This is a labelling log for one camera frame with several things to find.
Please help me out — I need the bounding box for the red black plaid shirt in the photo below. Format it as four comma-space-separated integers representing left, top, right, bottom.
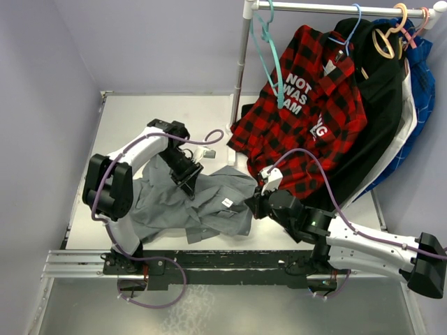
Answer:
228, 25, 367, 200

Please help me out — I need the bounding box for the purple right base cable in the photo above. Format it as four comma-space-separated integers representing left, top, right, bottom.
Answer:
312, 267, 353, 302

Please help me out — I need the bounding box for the silver clothes rack frame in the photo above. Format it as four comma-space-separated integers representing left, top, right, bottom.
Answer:
223, 0, 447, 165

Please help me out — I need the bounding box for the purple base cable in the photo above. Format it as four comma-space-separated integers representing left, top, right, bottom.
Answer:
117, 255, 189, 309
312, 267, 353, 302

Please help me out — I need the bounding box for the light blue wire hanger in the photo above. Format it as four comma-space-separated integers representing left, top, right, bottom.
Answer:
328, 3, 361, 57

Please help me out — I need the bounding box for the pink plastic hanger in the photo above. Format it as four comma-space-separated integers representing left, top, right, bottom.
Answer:
400, 7, 430, 50

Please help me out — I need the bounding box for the white woven size label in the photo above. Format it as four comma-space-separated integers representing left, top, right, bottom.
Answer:
221, 198, 233, 208

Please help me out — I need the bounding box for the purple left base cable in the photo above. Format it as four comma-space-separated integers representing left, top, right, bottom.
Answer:
117, 255, 189, 309

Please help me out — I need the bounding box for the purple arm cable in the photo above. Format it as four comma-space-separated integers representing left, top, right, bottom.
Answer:
90, 128, 224, 252
265, 148, 447, 262

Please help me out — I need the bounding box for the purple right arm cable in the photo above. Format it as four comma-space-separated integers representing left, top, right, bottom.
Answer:
265, 148, 447, 262

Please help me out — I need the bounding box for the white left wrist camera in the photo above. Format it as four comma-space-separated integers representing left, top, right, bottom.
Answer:
193, 146, 216, 163

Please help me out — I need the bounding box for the grey button-up shirt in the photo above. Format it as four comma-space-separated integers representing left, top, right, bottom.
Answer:
129, 158, 257, 244

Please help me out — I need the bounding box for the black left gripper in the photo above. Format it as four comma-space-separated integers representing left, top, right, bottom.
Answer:
159, 148, 203, 200

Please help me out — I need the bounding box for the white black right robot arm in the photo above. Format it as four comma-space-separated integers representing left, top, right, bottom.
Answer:
245, 188, 446, 299

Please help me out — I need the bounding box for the beige wooden hanger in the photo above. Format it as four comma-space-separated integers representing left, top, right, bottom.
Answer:
353, 3, 407, 82

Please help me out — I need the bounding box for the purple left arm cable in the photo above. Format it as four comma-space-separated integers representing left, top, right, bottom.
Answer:
90, 128, 224, 252

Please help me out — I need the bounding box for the blue checked shirt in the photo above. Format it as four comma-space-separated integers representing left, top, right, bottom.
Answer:
359, 20, 435, 197

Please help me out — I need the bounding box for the black hanging shirt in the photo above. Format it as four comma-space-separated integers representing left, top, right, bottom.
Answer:
299, 18, 404, 212

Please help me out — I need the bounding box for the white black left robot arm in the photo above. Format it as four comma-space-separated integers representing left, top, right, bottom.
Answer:
82, 119, 203, 274

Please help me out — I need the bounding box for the white hanging shirt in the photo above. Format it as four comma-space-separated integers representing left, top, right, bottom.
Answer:
341, 58, 417, 209

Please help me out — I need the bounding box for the aluminium extrusion rail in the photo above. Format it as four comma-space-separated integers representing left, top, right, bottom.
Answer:
43, 250, 404, 282

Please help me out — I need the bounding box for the teal plastic hanger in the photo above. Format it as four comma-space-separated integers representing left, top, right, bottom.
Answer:
249, 0, 286, 109

